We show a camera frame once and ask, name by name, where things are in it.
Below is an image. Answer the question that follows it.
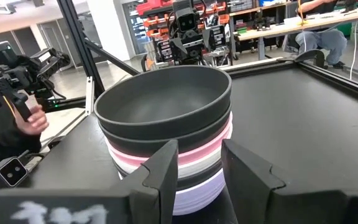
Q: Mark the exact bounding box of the black vertical frame post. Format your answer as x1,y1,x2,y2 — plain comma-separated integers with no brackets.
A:
56,0,105,98

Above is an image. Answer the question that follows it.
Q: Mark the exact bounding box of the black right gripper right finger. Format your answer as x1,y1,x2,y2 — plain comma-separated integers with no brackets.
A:
221,138,358,224

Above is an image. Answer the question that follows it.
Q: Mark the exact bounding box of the black stereo camera box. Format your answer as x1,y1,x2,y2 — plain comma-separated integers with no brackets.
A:
0,155,30,189

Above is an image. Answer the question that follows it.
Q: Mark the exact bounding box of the person's hand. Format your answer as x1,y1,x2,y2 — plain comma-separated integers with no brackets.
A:
12,104,50,136

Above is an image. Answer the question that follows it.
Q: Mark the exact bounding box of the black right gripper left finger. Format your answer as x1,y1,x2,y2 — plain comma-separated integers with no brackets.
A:
0,139,179,224

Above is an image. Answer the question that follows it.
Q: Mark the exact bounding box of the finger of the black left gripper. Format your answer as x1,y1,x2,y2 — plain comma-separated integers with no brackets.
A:
170,39,188,60
187,36,205,60

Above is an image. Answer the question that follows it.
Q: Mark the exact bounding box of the black diagonal frame strut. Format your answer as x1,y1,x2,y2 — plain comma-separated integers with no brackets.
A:
84,39,141,77

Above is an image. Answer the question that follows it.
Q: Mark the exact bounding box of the person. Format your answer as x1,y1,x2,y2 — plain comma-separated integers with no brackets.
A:
0,102,43,191
295,0,350,70

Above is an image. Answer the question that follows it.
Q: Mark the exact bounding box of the white cable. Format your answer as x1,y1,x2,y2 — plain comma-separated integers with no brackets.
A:
349,20,358,81

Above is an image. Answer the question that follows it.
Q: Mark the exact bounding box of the red tool shelf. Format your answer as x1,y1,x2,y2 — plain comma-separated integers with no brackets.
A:
135,0,231,40

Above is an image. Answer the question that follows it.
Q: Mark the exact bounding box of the lilac ribbed bowl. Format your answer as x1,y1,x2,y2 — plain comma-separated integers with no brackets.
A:
118,167,226,217

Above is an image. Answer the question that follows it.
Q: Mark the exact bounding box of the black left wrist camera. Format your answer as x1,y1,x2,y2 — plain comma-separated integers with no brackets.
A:
174,6,198,32

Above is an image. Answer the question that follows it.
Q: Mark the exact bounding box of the wooden workbench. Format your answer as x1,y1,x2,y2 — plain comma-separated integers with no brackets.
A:
228,7,358,60

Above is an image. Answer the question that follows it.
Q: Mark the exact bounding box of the silver frame bracket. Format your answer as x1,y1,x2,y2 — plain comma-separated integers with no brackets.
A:
85,76,95,116

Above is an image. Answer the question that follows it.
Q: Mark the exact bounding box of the black corner handle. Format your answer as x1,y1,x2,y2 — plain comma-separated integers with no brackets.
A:
293,49,328,69

